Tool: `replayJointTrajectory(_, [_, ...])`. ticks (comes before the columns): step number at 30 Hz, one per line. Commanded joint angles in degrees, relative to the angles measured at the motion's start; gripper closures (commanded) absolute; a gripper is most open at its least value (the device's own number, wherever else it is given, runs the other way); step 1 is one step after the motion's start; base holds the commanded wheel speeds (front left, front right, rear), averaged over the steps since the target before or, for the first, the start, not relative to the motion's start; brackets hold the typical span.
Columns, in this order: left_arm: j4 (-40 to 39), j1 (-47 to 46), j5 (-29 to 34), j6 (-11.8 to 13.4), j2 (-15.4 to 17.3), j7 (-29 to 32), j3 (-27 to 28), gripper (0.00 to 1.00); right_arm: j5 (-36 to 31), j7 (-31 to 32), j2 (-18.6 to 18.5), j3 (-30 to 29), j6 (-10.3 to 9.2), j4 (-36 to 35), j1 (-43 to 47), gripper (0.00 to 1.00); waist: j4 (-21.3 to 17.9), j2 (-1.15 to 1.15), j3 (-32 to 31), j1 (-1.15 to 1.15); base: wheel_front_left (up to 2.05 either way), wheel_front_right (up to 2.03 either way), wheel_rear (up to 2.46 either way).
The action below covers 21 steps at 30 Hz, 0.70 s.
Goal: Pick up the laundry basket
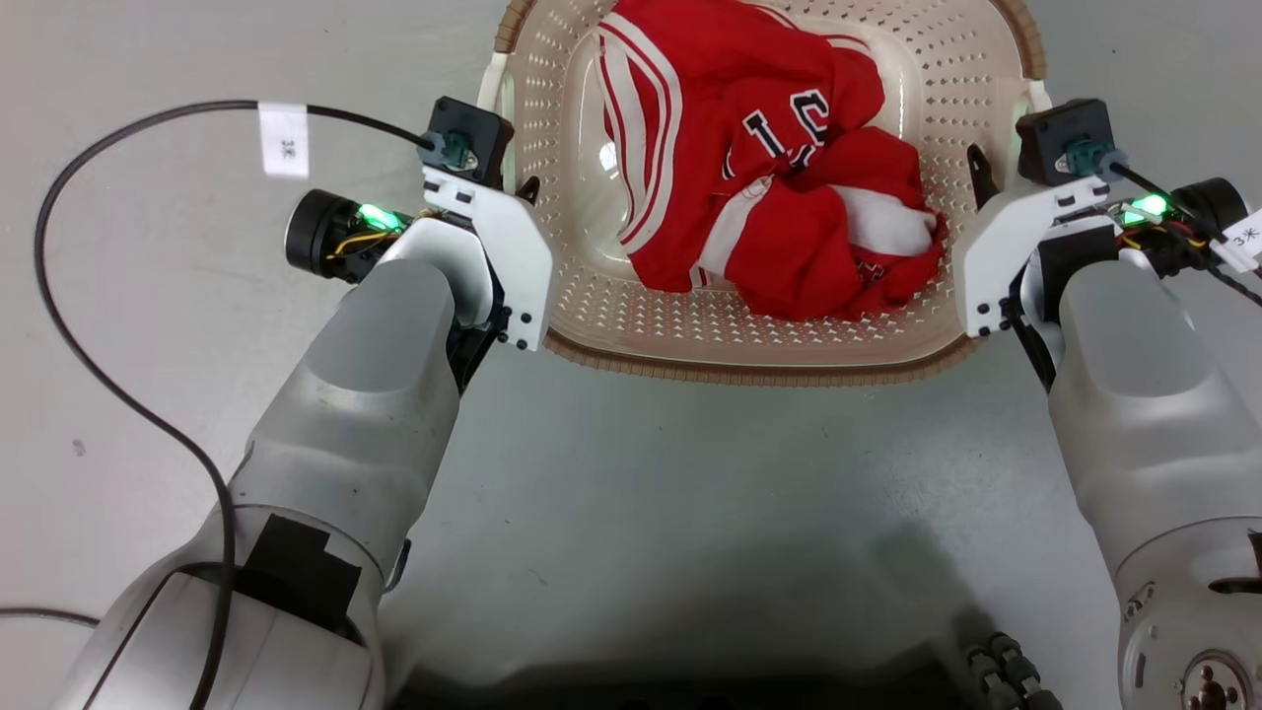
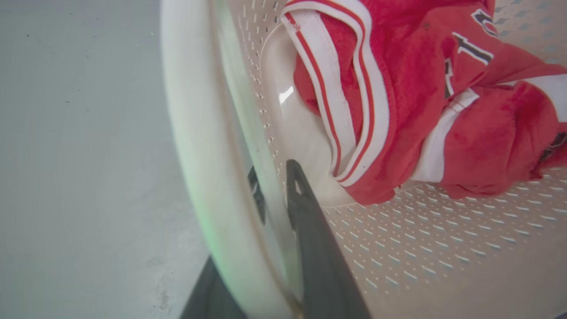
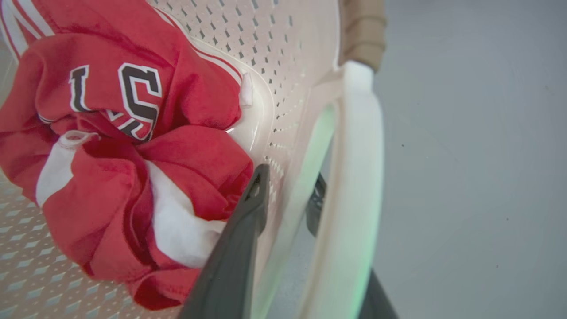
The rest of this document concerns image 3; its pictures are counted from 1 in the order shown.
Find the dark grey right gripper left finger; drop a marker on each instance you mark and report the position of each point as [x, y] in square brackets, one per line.
[230, 266]

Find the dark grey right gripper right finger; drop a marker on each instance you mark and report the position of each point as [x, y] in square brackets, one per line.
[316, 208]

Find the white perforated plastic laundry basket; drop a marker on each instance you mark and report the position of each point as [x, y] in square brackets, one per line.
[292, 110]

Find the red and white jersey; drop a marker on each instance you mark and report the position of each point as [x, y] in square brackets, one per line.
[119, 150]

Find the beige padded object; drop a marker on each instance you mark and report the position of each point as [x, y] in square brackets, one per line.
[364, 31]

